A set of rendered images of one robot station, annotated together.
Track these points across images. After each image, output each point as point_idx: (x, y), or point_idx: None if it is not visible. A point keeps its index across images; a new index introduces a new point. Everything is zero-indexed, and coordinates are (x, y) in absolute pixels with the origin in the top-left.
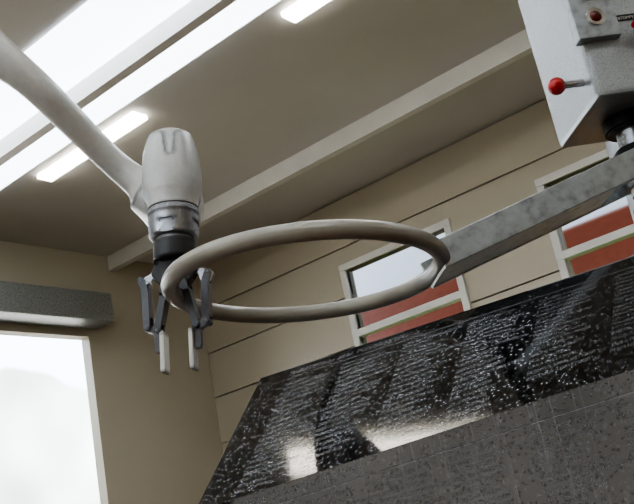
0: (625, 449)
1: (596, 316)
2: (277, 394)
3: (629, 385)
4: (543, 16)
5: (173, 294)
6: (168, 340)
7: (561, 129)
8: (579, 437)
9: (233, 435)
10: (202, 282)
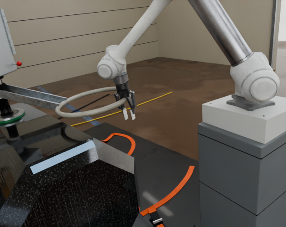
0: None
1: (55, 118)
2: (95, 138)
3: None
4: None
5: None
6: (130, 111)
7: None
8: None
9: (113, 147)
10: (118, 96)
